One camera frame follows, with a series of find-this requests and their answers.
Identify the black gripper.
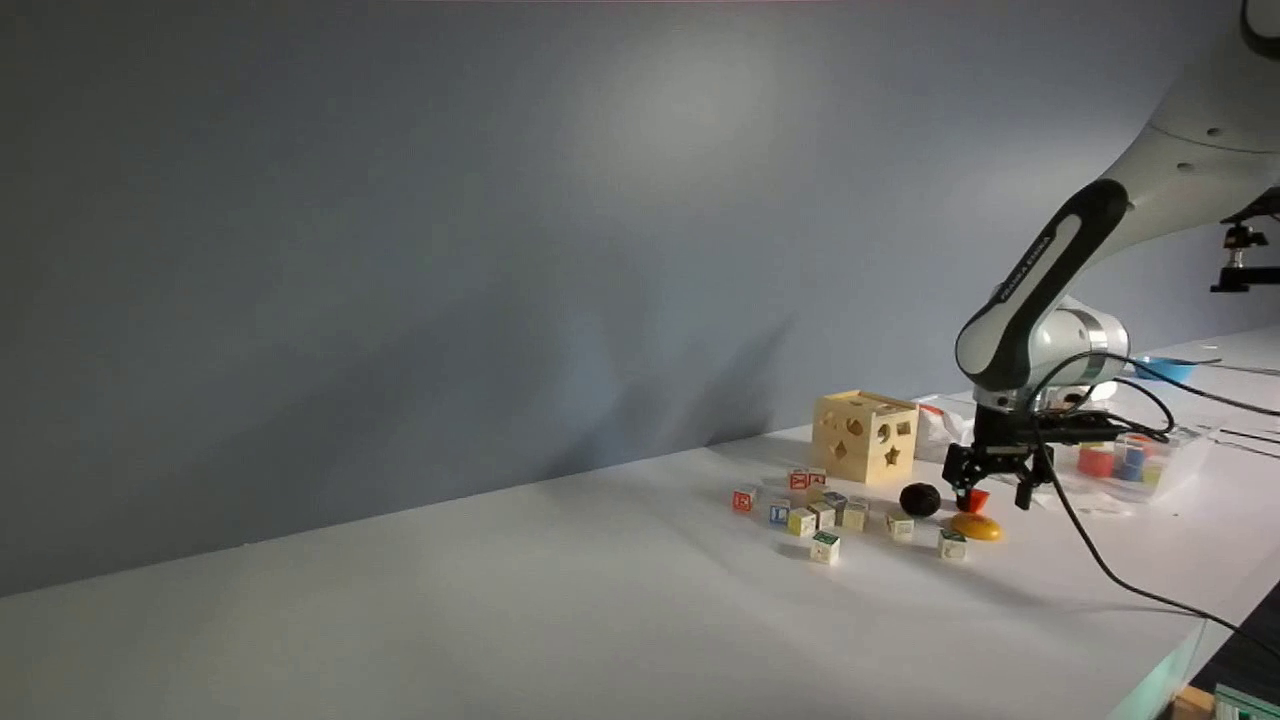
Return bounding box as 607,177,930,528
942,409,1118,511

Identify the red toy block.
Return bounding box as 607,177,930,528
965,487,990,514

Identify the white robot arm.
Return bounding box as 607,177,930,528
942,0,1280,508

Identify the yellow dome toy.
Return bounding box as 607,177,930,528
951,511,1004,539

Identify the small picture cube middle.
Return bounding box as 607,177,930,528
889,514,916,543

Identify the clear plastic toy bin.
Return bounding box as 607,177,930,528
1056,430,1209,520

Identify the wooden shape sorter box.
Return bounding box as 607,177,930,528
812,387,916,482

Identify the small picture cube left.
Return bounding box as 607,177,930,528
808,532,845,568

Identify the small picture cube right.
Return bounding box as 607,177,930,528
787,469,825,490

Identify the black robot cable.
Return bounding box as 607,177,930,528
1025,346,1280,639

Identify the black camera on stand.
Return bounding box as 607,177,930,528
1215,218,1280,292

